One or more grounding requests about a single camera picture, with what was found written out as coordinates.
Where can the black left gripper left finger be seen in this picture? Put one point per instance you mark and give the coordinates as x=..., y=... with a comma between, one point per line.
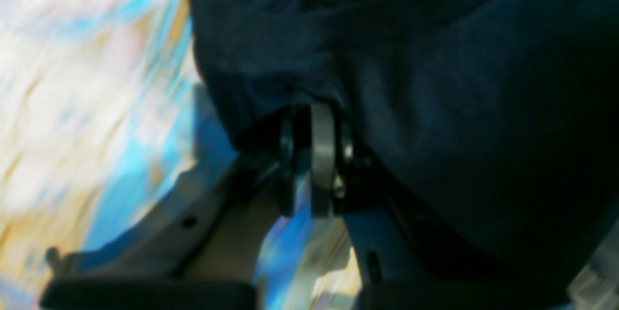
x=204, y=259

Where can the dark navy T-shirt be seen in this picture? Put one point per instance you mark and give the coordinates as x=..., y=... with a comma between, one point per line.
x=501, y=115

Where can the patterned colourful tablecloth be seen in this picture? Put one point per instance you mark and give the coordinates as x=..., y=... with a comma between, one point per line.
x=101, y=110

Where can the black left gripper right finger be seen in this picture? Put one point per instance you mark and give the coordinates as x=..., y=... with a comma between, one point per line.
x=408, y=258

